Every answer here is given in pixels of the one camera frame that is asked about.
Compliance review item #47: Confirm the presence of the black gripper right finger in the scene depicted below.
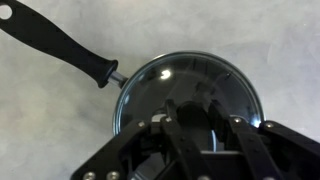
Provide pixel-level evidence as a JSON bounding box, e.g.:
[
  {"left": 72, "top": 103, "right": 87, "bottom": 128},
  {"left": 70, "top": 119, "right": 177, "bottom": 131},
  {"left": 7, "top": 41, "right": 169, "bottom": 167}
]
[{"left": 209, "top": 99, "right": 320, "bottom": 180}]

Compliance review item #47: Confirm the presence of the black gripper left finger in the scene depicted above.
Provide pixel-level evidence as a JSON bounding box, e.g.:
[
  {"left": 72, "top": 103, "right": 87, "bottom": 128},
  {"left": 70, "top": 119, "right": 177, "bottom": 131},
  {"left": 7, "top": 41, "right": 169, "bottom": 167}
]
[{"left": 69, "top": 99, "right": 214, "bottom": 180}]

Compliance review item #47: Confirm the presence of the glass lid with black knob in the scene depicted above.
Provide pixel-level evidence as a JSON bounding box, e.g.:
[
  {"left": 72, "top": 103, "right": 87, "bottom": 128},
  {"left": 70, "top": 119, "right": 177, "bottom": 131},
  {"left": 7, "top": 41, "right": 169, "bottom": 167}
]
[{"left": 112, "top": 50, "right": 266, "bottom": 158}]

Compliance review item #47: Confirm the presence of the black saucepan with handle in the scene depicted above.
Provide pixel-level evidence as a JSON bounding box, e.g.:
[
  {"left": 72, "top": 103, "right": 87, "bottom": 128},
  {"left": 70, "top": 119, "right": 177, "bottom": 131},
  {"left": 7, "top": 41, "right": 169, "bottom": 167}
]
[{"left": 0, "top": 0, "right": 129, "bottom": 90}]

